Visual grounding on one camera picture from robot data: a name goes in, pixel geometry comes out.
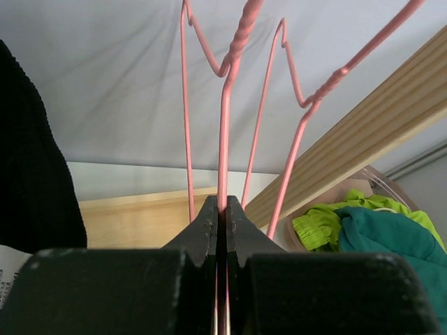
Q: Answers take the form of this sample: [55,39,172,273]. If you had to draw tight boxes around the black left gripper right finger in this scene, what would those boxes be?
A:
[226,196,442,334]

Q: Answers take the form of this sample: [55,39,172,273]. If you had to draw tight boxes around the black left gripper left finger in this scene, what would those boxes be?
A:
[1,196,218,334]

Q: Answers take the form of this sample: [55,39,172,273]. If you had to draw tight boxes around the lime green shorts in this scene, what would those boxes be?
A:
[292,188,445,251]

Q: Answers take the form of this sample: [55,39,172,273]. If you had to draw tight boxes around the teal shorts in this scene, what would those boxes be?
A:
[335,207,446,332]

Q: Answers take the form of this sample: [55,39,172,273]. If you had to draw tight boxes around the black shorts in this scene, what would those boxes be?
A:
[1,43,87,253]

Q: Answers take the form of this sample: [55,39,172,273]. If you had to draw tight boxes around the pink hanger of green shorts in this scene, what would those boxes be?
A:
[240,0,427,239]

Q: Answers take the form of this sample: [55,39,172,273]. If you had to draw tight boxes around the pink hanger of teal shorts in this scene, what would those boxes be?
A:
[179,1,263,221]

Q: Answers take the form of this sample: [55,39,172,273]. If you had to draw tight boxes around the translucent pink plastic basket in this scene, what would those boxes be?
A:
[274,165,418,252]

